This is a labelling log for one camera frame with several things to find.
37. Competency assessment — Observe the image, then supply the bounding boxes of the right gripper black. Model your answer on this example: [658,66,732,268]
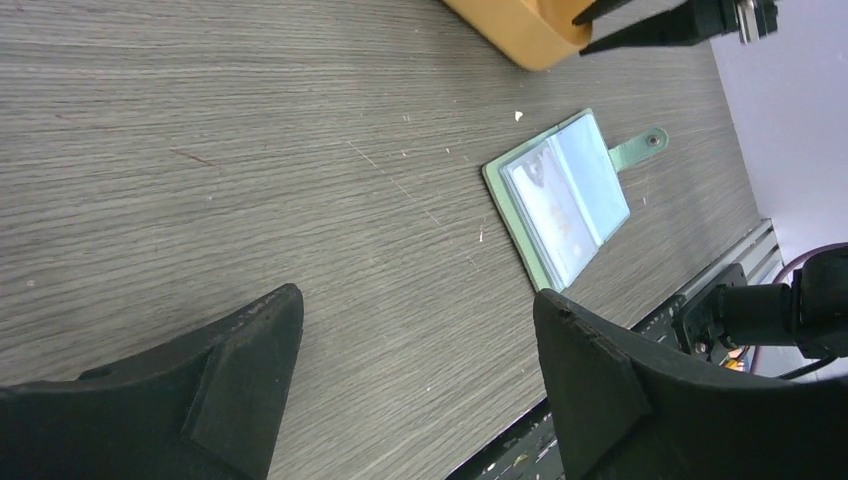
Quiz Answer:
[572,0,778,56]

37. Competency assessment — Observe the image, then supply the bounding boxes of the orange oval tray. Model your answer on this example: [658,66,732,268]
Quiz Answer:
[444,0,592,71]

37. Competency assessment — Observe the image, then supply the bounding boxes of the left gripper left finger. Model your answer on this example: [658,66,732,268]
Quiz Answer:
[1,284,304,479]

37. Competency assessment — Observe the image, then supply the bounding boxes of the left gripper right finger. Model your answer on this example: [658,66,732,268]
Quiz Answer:
[532,288,848,480]

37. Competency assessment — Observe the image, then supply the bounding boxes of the green card holder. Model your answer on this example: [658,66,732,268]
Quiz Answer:
[482,109,669,291]

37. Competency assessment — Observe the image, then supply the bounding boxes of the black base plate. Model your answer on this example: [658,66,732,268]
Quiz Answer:
[449,263,747,479]

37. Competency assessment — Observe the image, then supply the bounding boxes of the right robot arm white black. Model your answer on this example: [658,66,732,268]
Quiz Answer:
[579,1,847,364]

